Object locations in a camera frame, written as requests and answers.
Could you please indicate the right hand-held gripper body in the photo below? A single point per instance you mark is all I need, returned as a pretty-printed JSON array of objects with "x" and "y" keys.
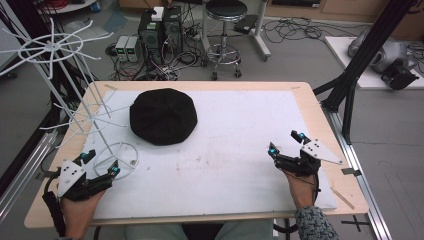
[{"x": 320, "y": 151}]

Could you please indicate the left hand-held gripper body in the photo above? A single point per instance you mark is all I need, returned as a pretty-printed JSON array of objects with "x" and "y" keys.
[{"x": 70, "y": 176}]

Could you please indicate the person's left hand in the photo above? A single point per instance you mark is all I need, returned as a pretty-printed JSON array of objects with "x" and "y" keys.
[{"x": 77, "y": 216}]

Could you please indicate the person's right hand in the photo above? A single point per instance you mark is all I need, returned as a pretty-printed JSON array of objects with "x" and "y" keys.
[{"x": 302, "y": 191}]

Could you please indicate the white table mat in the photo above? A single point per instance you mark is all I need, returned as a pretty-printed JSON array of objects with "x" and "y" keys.
[{"x": 226, "y": 160}]

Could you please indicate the black hat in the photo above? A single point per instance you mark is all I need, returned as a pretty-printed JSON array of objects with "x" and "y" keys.
[{"x": 163, "y": 116}]

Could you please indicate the white floor board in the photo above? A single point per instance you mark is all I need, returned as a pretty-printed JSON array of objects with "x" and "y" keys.
[{"x": 343, "y": 53}]

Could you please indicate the person's legs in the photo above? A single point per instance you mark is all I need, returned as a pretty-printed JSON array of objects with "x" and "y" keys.
[{"x": 200, "y": 230}]

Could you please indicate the white table leg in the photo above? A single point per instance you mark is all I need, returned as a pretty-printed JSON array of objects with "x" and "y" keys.
[{"x": 261, "y": 36}]

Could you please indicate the black device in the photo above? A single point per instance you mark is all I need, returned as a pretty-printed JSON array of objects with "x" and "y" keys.
[{"x": 398, "y": 75}]

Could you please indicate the grey power supply unit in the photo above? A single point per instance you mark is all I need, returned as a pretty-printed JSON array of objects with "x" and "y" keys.
[
  {"x": 133, "y": 49},
  {"x": 121, "y": 48}
]

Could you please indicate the grey rounded device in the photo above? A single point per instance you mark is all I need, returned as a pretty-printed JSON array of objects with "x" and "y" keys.
[{"x": 388, "y": 53}]

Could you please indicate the black flat box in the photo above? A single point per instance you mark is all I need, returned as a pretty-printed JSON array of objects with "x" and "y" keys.
[{"x": 246, "y": 24}]

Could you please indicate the black computer tower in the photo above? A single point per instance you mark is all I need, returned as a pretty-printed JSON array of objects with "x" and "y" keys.
[
  {"x": 172, "y": 28},
  {"x": 150, "y": 36}
]

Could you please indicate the black round stool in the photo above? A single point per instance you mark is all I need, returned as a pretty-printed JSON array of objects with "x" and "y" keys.
[{"x": 226, "y": 10}]

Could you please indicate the white box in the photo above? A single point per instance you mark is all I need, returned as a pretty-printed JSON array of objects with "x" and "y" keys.
[{"x": 157, "y": 13}]

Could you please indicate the aluminium rail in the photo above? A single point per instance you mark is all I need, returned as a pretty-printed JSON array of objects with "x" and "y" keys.
[
  {"x": 360, "y": 173},
  {"x": 23, "y": 180}
]

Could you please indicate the black metal frame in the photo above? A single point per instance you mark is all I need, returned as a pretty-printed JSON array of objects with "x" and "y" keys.
[{"x": 366, "y": 53}]

